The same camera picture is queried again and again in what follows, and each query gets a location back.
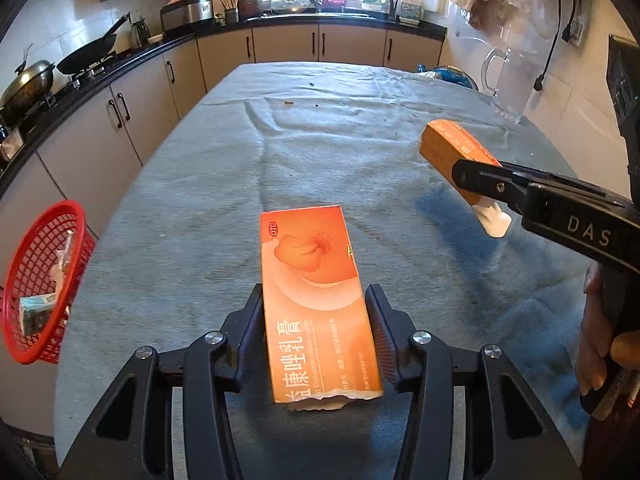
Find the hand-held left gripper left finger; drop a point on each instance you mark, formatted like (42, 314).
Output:
(252, 330)

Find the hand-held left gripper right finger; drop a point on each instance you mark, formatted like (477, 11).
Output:
(377, 330)

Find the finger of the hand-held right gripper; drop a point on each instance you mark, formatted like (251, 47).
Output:
(487, 185)

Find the small orange cardboard box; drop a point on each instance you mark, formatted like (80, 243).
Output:
(445, 142)

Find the large orange cardboard box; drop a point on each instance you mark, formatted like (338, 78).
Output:
(310, 285)

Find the red plastic mesh basket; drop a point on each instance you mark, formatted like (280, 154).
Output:
(50, 206)

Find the person's right hand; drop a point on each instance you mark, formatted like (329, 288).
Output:
(592, 335)

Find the clear glass pitcher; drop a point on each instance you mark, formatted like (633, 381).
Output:
(512, 85)

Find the blue plastic item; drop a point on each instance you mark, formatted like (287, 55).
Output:
(450, 76)

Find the grey tablecloth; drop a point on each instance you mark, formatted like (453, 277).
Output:
(325, 135)

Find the utensil holder by sink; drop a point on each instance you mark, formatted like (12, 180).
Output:
(407, 7)

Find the teal packet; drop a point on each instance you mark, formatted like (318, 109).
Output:
(37, 312)

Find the grey kitchen base cabinets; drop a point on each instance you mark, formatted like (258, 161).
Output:
(150, 105)

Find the glass pot lid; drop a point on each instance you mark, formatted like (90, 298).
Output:
(291, 7)

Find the black kitchen countertop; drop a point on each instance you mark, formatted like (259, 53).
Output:
(150, 50)

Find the gas stove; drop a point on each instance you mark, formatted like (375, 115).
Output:
(90, 72)

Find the chopstick holder with chopsticks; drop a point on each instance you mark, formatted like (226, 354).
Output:
(231, 15)

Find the dark kettle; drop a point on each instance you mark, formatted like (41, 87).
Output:
(141, 32)

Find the black and silver cooker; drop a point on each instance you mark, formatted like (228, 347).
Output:
(186, 15)

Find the black frying pan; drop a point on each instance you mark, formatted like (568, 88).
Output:
(87, 52)

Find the wok with metal lid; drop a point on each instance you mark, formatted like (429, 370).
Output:
(30, 82)

